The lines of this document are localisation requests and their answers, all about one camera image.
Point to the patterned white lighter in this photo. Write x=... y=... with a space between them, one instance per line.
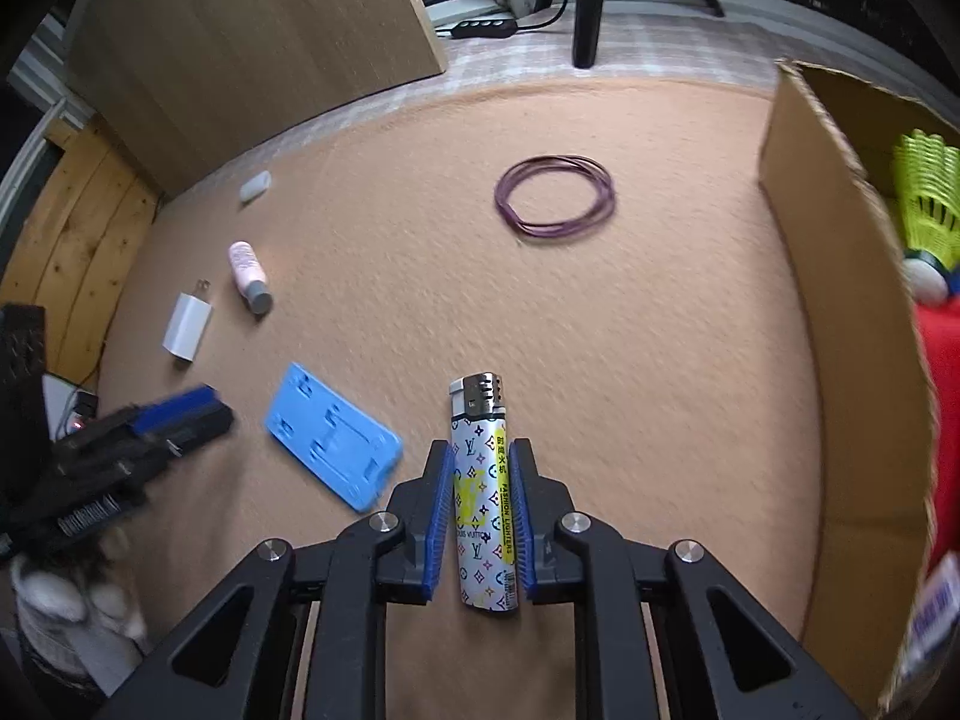
x=481 y=500

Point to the small white eraser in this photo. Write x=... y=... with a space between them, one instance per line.
x=255 y=187

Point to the light wood cabinet panel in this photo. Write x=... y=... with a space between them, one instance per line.
x=190 y=84

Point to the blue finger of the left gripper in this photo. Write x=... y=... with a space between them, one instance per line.
x=158 y=415

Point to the yellow badminton shuttlecock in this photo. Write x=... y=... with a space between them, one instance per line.
x=925 y=174

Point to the pine wood board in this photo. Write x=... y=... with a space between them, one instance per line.
x=79 y=243

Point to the light blue phone stand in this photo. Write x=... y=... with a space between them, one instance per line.
x=348 y=451

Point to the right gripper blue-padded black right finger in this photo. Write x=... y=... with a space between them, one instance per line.
x=568 y=557

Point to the white power plug adapter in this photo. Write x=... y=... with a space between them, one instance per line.
x=188 y=321

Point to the small pink bottle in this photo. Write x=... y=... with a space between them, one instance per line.
x=250 y=279

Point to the black power strip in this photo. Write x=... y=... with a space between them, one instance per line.
x=494 y=28

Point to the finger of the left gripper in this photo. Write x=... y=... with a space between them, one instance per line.
x=196 y=428

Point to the white blue tube bottle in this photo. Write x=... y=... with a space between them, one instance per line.
x=934 y=616

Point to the brown cardboard box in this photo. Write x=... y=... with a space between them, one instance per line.
x=825 y=167

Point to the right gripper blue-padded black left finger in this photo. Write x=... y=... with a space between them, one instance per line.
x=391 y=557

